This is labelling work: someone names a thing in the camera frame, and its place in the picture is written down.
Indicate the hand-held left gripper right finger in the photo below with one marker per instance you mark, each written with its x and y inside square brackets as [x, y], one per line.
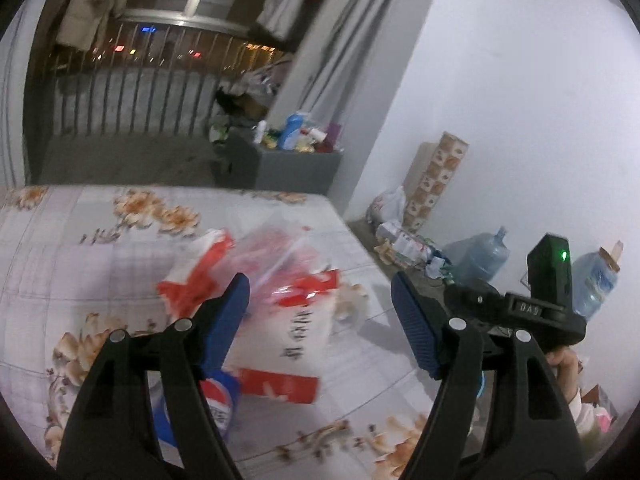
[415, 320]

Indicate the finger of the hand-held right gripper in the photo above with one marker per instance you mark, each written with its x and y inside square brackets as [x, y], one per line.
[475, 300]

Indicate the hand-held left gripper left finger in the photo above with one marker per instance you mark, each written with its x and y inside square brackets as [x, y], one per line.
[232, 310]

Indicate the white red plastic bag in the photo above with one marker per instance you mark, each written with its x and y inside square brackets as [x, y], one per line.
[295, 330]

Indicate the person's right hand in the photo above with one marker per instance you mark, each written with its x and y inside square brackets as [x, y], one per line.
[567, 367]

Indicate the large blue water jug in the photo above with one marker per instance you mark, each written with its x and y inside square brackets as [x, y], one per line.
[595, 285]
[475, 257]

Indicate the red white snack packet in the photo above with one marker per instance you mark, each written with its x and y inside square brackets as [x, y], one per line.
[195, 270]

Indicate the crumpled clear plastic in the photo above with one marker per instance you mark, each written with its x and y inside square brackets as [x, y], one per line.
[350, 310]

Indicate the clear plastic bag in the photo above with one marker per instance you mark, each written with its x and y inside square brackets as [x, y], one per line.
[280, 255]

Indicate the pile of bags on floor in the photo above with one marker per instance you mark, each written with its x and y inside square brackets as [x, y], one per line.
[407, 247]

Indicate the blue white packet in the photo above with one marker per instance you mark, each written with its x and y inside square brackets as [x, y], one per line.
[222, 400]

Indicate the patterned tall box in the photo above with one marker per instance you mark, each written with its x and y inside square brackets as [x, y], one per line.
[437, 180]

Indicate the grey cabinet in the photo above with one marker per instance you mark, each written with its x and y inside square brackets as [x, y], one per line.
[295, 170]

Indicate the small white bottle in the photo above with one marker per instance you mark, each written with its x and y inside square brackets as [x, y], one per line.
[260, 132]

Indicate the blue detergent bottle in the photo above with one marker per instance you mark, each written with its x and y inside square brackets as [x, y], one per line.
[292, 132]

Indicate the purple cup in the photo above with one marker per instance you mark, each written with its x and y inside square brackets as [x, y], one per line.
[333, 135]

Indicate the box of clothes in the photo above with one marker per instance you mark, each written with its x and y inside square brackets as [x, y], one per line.
[250, 92]

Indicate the metal balcony railing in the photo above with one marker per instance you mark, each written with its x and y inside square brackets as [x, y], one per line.
[150, 95]

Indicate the grey curtain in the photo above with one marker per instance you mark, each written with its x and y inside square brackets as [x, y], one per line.
[350, 35]

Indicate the white hanging jacket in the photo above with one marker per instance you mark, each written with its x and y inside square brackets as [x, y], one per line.
[282, 5]

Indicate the beige hanging coat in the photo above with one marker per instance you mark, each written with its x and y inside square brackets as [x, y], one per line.
[90, 5]

